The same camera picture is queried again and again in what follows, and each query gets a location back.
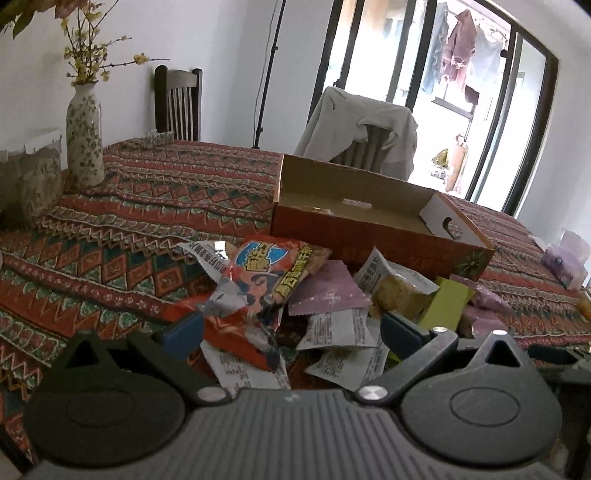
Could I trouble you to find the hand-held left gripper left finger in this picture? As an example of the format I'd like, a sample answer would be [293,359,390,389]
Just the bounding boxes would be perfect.
[58,312,232,407]

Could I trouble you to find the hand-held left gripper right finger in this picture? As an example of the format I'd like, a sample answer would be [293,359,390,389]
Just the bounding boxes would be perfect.
[355,311,539,407]

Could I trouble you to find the orange snack packet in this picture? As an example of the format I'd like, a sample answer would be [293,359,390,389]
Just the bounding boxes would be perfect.
[164,298,289,372]

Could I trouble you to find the clear cracker packet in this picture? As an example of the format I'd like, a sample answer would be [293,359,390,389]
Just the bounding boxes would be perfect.
[355,247,440,320]

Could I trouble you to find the yellow-green snack packet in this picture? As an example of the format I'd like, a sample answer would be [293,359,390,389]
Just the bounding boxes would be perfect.
[418,277,476,334]

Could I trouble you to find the purple snack packet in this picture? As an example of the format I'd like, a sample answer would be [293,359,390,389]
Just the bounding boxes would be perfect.
[288,260,373,317]

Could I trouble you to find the pink snack packet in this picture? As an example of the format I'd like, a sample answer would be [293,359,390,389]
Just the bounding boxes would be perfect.
[450,274,514,339]

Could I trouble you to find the red cartoon snack packet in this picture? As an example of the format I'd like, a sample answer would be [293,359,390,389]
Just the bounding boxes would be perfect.
[198,237,334,352]

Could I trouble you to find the orange cardboard box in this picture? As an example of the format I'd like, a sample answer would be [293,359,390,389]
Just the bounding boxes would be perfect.
[270,154,497,282]

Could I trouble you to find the purple tissue pack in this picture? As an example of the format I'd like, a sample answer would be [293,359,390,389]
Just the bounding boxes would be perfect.
[540,230,591,290]

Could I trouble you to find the patterned tablecloth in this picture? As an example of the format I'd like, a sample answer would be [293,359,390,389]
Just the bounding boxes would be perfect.
[0,137,591,462]

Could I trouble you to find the yellow bag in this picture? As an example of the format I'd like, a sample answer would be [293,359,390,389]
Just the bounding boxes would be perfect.
[431,148,451,181]

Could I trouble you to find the wooden board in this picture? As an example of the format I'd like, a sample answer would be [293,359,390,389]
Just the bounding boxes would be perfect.
[445,134,471,195]

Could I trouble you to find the dark wooden chair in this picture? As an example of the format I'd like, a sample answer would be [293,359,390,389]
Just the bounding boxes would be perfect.
[154,65,204,141]
[330,124,395,174]

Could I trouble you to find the floral ceramic vase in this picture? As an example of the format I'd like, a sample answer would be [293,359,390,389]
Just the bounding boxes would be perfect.
[66,82,106,189]

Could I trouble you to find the yellow flower branches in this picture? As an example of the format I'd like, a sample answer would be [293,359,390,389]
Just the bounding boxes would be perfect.
[0,0,171,86]

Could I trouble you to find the light blue hanging garment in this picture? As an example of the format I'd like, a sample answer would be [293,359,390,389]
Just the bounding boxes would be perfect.
[471,25,509,90]

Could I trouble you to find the black light stand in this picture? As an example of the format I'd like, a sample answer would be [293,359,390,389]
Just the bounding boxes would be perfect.
[252,0,287,149]

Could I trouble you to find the maroon hanging shirt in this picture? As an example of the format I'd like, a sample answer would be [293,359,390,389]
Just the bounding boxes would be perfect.
[438,11,478,93]

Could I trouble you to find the black sliding door frame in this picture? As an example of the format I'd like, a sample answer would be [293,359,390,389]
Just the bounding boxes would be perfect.
[309,0,561,217]

